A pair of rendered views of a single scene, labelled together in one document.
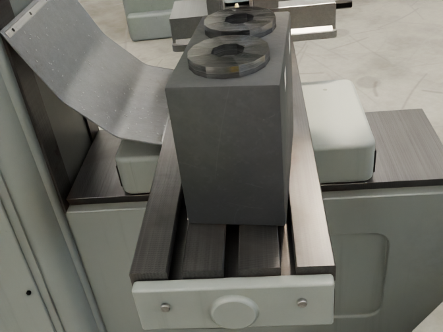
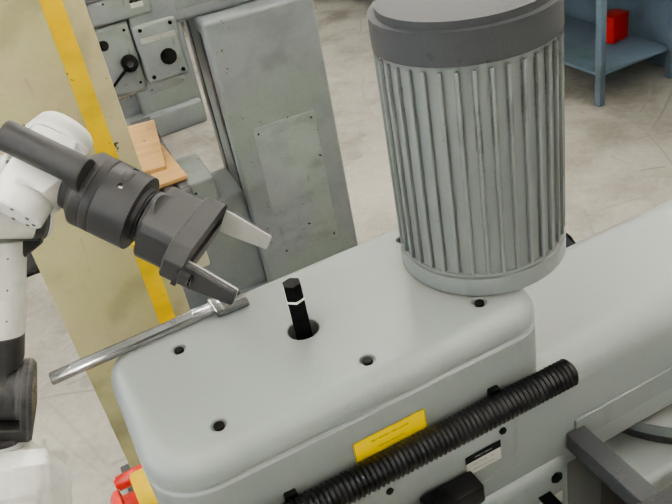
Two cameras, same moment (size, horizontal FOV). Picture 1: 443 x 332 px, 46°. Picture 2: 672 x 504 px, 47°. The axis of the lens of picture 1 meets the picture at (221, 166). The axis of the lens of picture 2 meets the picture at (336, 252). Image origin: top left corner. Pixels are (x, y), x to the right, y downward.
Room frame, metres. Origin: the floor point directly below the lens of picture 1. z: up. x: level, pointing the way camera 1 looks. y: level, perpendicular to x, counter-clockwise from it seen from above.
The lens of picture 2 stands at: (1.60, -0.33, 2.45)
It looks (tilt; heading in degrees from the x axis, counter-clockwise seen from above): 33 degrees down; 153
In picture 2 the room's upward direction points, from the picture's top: 11 degrees counter-clockwise
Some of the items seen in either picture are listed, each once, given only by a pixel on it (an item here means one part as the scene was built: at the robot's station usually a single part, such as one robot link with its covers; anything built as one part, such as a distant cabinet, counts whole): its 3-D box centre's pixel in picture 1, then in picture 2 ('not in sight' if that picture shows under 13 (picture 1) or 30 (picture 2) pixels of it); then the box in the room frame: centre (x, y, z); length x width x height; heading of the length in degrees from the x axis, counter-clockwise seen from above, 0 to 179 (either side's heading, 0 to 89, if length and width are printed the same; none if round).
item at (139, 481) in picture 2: not in sight; (146, 494); (0.91, -0.29, 1.76); 0.06 x 0.02 x 0.06; 174
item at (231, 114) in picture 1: (240, 109); not in sight; (0.58, -0.03, 1.06); 0.22 x 0.12 x 0.20; 167
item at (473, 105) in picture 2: not in sight; (473, 132); (0.97, 0.19, 2.05); 0.20 x 0.20 x 0.32
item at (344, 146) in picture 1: (243, 127); not in sight; (0.94, -0.06, 0.82); 0.50 x 0.35 x 0.12; 84
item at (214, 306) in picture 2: not in sight; (150, 335); (0.82, -0.20, 1.89); 0.24 x 0.04 x 0.01; 85
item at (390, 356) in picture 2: not in sight; (326, 374); (0.94, -0.04, 1.81); 0.47 x 0.26 x 0.16; 84
